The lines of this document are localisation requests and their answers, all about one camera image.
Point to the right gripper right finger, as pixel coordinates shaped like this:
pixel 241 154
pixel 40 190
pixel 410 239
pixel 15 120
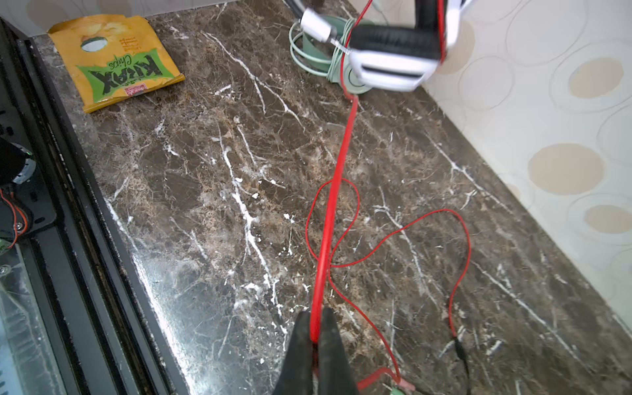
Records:
pixel 335 373

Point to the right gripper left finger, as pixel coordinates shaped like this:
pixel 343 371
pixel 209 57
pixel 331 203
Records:
pixel 296 375

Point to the yellow green snack bag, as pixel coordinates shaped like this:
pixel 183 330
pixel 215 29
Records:
pixel 111 58

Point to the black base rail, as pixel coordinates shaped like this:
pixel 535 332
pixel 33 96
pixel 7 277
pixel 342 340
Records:
pixel 75 318

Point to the white black red headphones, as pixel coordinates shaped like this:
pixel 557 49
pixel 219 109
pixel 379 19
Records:
pixel 390 58

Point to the mint green headphones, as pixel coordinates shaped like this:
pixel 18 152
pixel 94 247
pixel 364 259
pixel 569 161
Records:
pixel 312 58

